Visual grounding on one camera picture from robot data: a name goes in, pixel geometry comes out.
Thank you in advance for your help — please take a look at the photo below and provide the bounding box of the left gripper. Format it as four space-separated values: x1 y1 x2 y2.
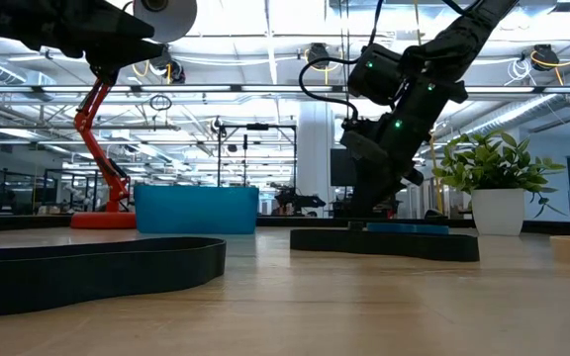
0 0 166 85

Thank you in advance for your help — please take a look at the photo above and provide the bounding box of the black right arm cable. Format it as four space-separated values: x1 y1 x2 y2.
298 0 385 121

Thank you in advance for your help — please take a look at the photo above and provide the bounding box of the black metal stand frame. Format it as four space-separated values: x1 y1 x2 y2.
217 123 299 189

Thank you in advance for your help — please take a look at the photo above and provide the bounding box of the black monitor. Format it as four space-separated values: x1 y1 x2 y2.
330 147 358 188

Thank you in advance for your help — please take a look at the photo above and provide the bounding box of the ceiling cord reel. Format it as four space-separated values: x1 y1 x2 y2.
305 43 333 70
529 44 561 73

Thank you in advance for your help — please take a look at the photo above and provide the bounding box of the wide blue rubber band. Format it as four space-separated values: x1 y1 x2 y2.
366 222 450 236

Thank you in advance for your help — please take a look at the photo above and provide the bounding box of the wide black rubber band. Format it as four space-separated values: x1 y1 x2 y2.
0 235 228 318
289 226 481 263

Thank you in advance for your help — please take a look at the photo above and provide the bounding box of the grey horizontal frame beam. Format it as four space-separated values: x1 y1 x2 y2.
0 84 570 95

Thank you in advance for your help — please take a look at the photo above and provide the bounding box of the black table frame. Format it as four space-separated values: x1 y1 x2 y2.
0 213 570 237

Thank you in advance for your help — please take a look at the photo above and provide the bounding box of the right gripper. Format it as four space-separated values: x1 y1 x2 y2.
338 78 469 220

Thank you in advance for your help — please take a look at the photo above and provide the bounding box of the blue plastic bin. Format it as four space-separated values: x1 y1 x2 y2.
134 184 260 235

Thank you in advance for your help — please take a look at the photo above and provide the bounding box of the green plant in white pot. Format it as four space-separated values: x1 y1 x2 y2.
431 130 567 237

